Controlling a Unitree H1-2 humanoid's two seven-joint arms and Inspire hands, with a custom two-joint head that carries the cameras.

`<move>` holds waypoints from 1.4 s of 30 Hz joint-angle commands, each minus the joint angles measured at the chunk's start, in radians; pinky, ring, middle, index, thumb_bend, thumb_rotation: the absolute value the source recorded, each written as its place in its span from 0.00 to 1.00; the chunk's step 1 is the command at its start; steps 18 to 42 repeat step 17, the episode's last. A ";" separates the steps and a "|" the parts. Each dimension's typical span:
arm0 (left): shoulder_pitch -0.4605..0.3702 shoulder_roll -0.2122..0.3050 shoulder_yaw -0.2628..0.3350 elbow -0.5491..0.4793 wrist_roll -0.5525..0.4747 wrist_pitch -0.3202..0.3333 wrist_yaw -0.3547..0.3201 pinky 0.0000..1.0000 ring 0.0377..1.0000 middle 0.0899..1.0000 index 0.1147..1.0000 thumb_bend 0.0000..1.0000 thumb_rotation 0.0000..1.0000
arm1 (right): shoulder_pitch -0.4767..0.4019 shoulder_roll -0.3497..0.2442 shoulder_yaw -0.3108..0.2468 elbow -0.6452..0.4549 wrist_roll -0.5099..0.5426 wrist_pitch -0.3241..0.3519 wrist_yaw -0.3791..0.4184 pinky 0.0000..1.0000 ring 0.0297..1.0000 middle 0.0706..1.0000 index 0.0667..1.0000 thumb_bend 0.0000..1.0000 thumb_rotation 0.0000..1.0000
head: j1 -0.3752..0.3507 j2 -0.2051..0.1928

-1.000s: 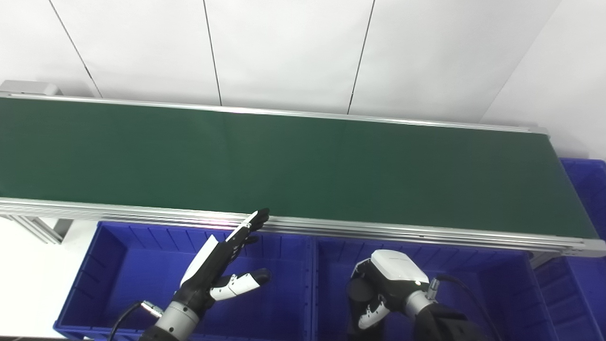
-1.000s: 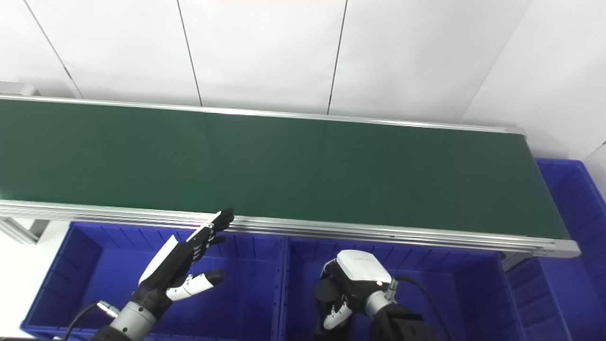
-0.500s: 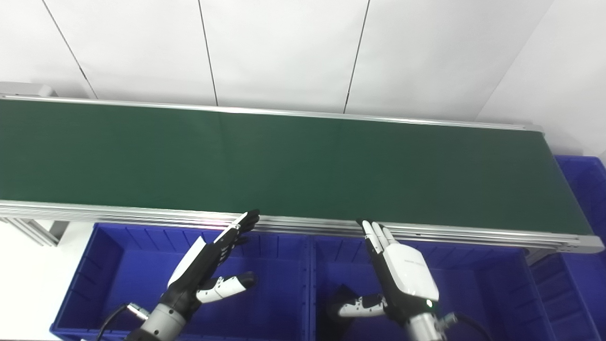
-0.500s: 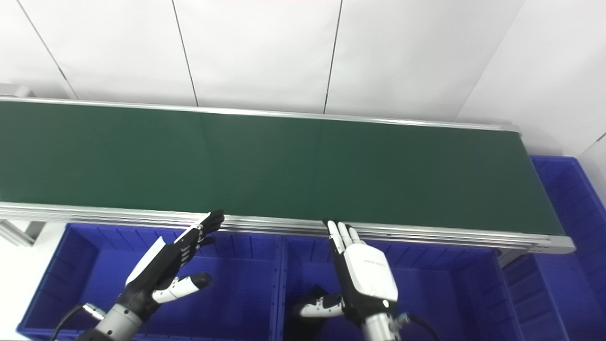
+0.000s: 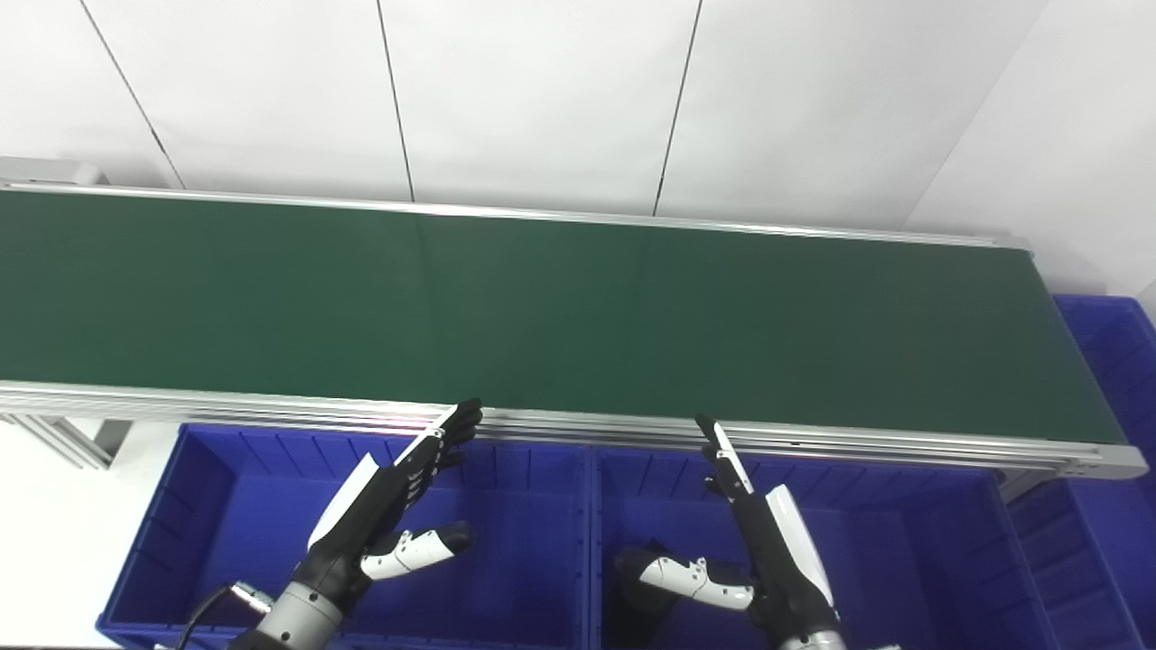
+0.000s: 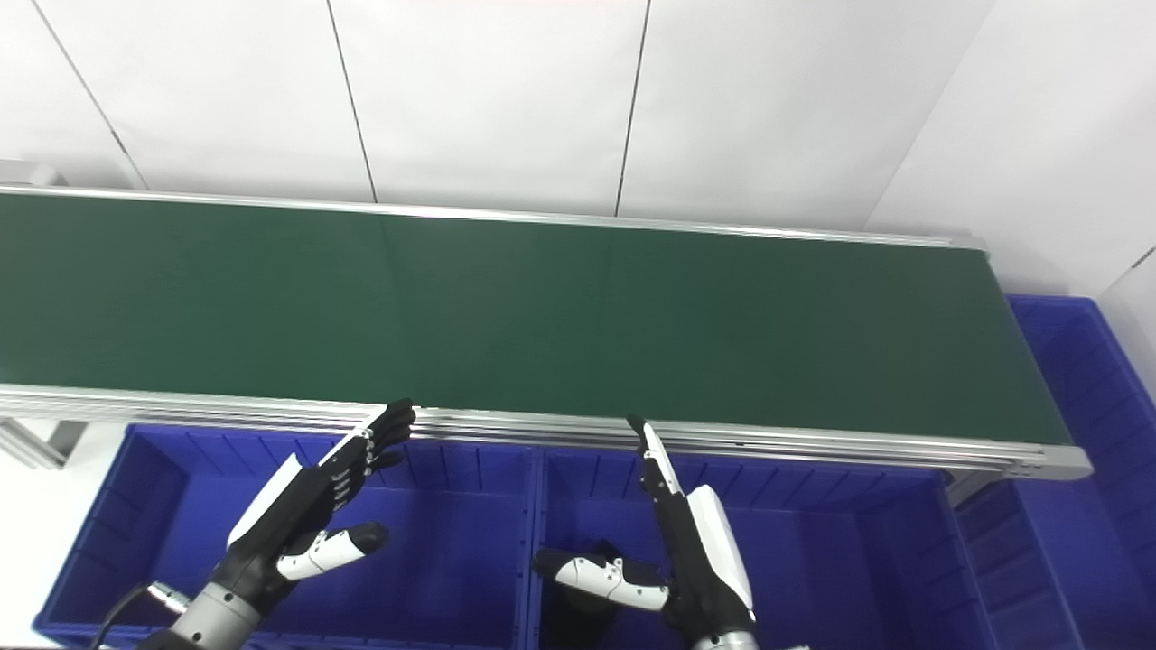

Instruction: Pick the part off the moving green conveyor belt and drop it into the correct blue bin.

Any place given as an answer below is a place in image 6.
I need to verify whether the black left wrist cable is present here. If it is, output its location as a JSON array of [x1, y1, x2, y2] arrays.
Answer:
[[86, 582, 191, 650]]

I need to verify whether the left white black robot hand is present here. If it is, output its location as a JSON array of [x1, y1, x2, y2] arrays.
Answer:
[[212, 399, 418, 615]]

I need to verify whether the blue plastic bin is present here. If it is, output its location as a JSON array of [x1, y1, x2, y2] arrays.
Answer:
[[528, 447, 994, 650], [32, 424, 543, 650], [956, 295, 1156, 650]]

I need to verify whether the grey conveyor end housing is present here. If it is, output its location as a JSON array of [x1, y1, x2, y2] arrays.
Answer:
[[0, 161, 66, 190]]

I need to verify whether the green conveyor belt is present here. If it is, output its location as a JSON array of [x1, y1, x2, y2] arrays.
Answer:
[[0, 185, 1095, 481]]

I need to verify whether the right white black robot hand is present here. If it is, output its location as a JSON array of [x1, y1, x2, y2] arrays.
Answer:
[[533, 415, 760, 646]]

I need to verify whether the aluminium conveyor leg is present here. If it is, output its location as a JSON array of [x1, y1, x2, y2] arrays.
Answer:
[[0, 419, 88, 472], [942, 469, 996, 508]]

